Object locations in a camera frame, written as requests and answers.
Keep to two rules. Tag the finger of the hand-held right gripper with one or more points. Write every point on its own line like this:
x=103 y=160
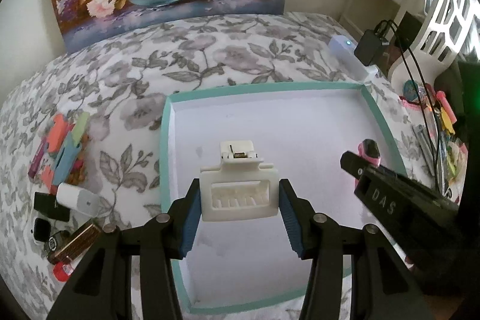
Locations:
x=352 y=161

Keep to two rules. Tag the white hair claw clip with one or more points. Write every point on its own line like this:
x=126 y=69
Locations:
x=240 y=177

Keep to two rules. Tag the pink and brown toy figure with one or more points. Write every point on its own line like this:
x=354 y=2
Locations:
x=78 y=170

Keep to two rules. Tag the coral foam puzzle piece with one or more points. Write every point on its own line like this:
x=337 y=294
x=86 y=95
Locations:
x=60 y=134

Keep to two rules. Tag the teal-rimmed white box tray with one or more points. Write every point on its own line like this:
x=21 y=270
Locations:
x=262 y=117

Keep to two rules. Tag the green foam piece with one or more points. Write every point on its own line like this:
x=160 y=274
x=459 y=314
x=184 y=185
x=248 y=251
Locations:
x=80 y=127

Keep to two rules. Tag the black rectangular case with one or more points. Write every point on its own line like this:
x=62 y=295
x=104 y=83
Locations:
x=47 y=205

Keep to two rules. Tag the small coral foam piece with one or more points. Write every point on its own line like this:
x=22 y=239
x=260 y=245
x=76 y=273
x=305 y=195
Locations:
x=47 y=177

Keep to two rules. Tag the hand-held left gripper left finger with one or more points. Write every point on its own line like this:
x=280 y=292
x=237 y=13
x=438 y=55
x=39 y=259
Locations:
x=189 y=226

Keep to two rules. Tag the black power adapter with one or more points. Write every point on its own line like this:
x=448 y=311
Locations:
x=369 y=44

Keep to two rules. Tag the grey floral blanket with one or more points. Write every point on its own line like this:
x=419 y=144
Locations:
x=123 y=87

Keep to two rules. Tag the small black device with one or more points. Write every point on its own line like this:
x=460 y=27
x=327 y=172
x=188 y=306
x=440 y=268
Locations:
x=40 y=230

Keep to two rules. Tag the white lattice furniture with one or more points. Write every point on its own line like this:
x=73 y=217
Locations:
x=442 y=16

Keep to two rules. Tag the pink pouch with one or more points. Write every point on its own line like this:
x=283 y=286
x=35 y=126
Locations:
x=414 y=95

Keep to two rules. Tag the small red packet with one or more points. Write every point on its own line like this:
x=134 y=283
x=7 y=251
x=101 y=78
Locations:
x=63 y=270

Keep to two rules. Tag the grey pens bundle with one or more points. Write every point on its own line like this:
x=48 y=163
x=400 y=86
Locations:
x=423 y=151

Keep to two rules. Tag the purple tube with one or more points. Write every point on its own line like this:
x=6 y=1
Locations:
x=37 y=158

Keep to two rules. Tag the white oval case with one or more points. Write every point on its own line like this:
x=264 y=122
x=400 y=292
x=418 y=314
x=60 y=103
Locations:
x=77 y=200

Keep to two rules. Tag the pink wristwatch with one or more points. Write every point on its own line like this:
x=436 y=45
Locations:
x=369 y=151

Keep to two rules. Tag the brown gold box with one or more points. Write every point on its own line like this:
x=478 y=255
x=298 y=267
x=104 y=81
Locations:
x=75 y=243

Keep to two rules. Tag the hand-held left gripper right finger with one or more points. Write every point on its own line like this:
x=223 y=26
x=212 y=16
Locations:
x=290 y=222

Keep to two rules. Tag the white device with light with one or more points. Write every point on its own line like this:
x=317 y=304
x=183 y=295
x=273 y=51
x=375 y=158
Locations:
x=347 y=54

